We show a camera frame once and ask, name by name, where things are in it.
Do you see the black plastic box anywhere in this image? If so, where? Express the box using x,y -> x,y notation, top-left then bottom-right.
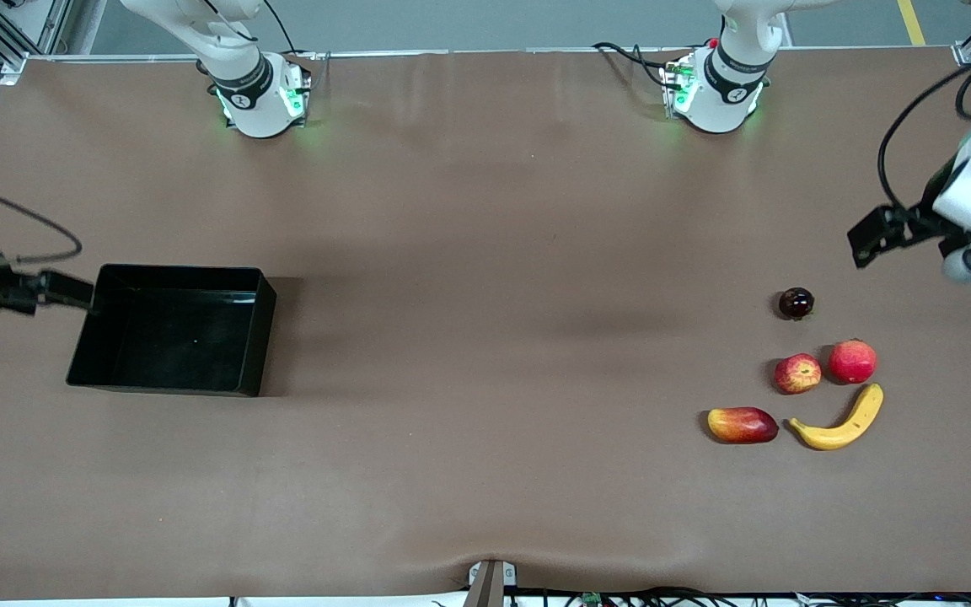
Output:
66,264 -> 277,398

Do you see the small red yellow apple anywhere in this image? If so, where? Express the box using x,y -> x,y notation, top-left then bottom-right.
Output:
775,353 -> 823,395

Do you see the yellow banana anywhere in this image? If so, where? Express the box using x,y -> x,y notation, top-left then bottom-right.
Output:
789,384 -> 884,451

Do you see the dark purple mangosteen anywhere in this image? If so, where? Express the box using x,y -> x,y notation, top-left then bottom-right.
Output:
779,287 -> 815,321

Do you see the red pomegranate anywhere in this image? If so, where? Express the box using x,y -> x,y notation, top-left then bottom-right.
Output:
829,339 -> 878,385

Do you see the red yellow mango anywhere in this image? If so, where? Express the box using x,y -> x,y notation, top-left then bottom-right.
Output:
707,406 -> 780,445

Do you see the brown table cover mat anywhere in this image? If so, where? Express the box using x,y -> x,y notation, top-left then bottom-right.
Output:
0,46 -> 971,601

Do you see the black left base cable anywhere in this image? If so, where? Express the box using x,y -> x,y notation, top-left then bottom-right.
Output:
593,42 -> 672,89

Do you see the black base cable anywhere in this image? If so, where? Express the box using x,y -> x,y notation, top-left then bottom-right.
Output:
593,42 -> 672,89
262,0 -> 318,60

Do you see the black right base cable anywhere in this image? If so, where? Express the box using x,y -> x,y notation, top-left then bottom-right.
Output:
262,0 -> 318,60

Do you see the silver table edge rail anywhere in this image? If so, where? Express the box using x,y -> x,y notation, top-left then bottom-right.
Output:
1,46 -> 958,65

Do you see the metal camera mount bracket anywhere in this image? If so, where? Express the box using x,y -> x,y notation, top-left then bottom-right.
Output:
468,560 -> 518,607

